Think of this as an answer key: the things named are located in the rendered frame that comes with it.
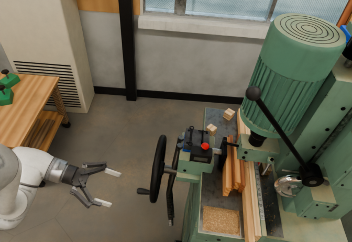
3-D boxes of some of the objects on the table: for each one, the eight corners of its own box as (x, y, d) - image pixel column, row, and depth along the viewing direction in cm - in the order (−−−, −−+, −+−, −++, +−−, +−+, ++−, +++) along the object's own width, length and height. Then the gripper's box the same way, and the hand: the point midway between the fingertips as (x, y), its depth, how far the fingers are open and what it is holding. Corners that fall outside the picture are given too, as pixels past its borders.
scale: (248, 111, 119) (249, 111, 119) (251, 112, 119) (251, 111, 119) (261, 219, 83) (261, 219, 83) (264, 220, 83) (265, 220, 83)
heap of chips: (203, 205, 91) (205, 201, 89) (238, 210, 91) (240, 207, 89) (202, 230, 85) (203, 227, 83) (240, 235, 85) (242, 232, 83)
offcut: (209, 129, 117) (210, 123, 114) (215, 133, 115) (217, 128, 112) (205, 132, 115) (206, 127, 112) (211, 137, 113) (212, 131, 111)
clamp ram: (205, 147, 108) (208, 134, 102) (222, 150, 108) (227, 136, 102) (204, 166, 102) (207, 152, 96) (222, 168, 102) (227, 155, 96)
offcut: (233, 116, 124) (235, 111, 121) (229, 120, 121) (230, 116, 119) (227, 112, 125) (229, 107, 123) (222, 117, 123) (223, 111, 121)
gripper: (50, 198, 91) (108, 216, 95) (78, 143, 109) (126, 160, 113) (48, 206, 96) (103, 222, 101) (75, 152, 114) (121, 167, 118)
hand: (113, 188), depth 107 cm, fingers open, 13 cm apart
